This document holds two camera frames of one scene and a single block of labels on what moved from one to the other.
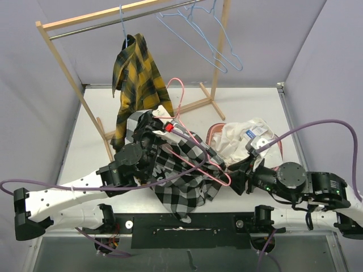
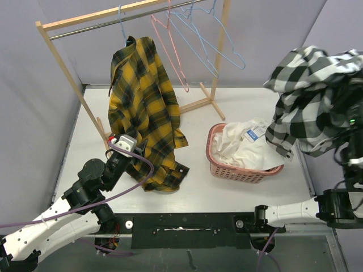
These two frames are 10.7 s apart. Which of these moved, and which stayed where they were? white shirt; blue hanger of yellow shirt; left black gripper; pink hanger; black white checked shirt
Moved: black white checked shirt; pink hanger; left black gripper
Stayed: blue hanger of yellow shirt; white shirt
